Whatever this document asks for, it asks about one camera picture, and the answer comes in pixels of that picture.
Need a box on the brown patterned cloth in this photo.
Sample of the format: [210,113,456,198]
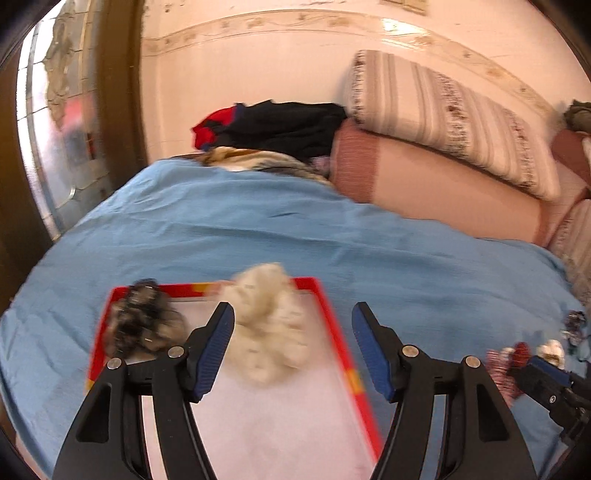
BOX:
[198,147,333,185]

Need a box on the red and white striped scrunchie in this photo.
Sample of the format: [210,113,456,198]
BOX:
[485,348,525,407]

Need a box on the white patterned scrunchie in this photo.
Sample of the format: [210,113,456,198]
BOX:
[538,339,566,370]

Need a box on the wooden door with glass pane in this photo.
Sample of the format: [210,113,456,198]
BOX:
[0,0,148,296]

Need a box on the cream white scrunchie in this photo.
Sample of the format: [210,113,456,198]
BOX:
[217,262,312,383]

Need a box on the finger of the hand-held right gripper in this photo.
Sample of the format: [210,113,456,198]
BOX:
[516,356,573,402]
[549,385,591,444]

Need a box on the blue blanket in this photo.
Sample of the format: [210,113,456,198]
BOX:
[0,157,587,480]

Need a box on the dark green cloth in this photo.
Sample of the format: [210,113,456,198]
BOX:
[563,99,591,132]

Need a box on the black and red clothes pile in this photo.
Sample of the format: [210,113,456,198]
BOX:
[191,100,347,162]

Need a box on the red shallow cardboard box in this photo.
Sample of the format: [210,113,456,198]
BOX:
[85,277,384,462]

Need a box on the small striped cushion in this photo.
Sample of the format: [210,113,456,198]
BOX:
[549,198,591,305]

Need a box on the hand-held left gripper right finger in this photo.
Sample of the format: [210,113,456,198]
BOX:
[352,302,539,480]

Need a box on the black fuzzy scrunchie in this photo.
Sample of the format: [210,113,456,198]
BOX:
[108,278,188,363]

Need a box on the reddish brown pillow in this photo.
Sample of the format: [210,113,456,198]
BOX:
[551,129,591,185]

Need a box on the striped beige pillow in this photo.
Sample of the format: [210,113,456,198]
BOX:
[344,50,561,201]

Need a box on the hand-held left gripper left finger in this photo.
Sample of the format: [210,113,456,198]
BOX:
[53,302,236,480]

